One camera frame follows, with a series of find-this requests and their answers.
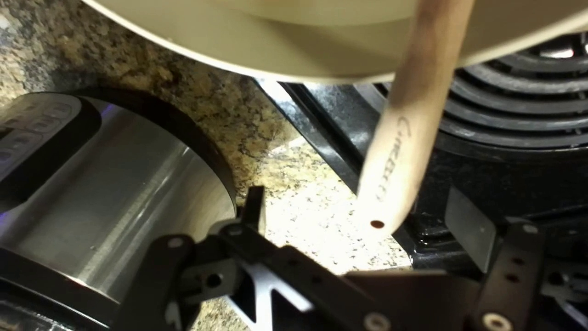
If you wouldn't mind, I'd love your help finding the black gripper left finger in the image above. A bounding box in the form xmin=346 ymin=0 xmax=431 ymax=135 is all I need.
xmin=113 ymin=185 xmax=381 ymax=331

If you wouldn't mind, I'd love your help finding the black electric stove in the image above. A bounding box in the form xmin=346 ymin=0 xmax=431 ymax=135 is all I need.
xmin=256 ymin=31 xmax=588 ymax=271

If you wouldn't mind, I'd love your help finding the stainless pressure cooker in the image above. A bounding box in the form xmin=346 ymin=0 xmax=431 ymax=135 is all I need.
xmin=0 ymin=89 xmax=236 ymax=331

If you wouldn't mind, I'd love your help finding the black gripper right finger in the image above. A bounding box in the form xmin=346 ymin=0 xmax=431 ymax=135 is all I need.
xmin=443 ymin=183 xmax=588 ymax=331

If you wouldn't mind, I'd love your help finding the cream frying pan wooden handle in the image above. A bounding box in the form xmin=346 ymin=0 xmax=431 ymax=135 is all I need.
xmin=83 ymin=0 xmax=588 ymax=82

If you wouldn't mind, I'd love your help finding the wooden spatula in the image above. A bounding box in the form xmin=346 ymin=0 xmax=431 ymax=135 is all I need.
xmin=357 ymin=0 xmax=475 ymax=237

